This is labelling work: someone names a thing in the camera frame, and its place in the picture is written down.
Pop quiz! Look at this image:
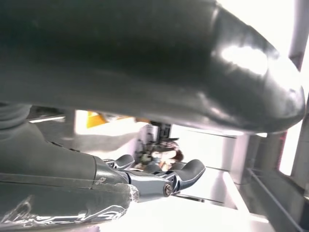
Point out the person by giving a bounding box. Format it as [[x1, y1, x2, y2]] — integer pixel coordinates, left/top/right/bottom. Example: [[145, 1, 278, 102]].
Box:
[[135, 137, 185, 172]]

